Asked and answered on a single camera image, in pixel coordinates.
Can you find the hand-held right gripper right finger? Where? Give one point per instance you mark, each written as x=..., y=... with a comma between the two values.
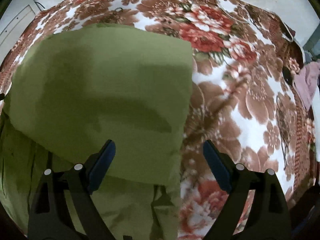
x=216, y=165

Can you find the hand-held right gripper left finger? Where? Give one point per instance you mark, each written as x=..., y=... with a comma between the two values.
x=102, y=165

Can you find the white wooden headboard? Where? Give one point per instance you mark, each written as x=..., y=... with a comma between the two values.
x=17, y=22

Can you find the floral blanket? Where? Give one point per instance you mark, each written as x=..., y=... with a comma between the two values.
x=250, y=105

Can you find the pink cloth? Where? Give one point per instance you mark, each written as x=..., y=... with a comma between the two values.
x=308, y=80

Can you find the green hooded jacket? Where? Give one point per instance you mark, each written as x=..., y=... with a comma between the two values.
x=100, y=80

